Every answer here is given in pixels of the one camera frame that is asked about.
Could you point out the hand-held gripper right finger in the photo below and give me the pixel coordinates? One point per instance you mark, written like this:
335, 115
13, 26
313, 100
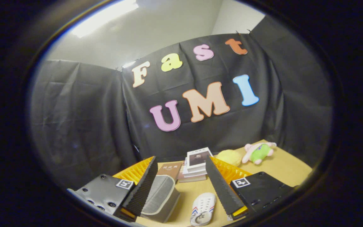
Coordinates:
221, 189

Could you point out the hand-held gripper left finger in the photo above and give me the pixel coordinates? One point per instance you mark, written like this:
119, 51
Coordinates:
143, 189

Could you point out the grey fabric storage box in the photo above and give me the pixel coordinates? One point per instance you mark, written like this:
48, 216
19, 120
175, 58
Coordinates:
161, 195

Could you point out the white shoe with red-blue stripes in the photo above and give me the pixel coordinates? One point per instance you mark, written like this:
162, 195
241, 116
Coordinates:
203, 208

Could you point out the brown book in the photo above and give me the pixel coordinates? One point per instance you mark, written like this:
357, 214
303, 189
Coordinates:
169, 170

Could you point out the yellow plush toy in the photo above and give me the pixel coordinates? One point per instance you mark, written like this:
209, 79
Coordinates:
228, 157

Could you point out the white book with photo cover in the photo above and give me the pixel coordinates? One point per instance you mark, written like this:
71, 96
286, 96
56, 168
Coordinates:
198, 157

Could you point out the pink and green plush toy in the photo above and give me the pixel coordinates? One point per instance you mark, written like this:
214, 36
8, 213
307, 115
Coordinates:
259, 153

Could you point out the black backdrop cloth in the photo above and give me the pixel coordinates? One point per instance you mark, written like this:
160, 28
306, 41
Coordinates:
90, 126

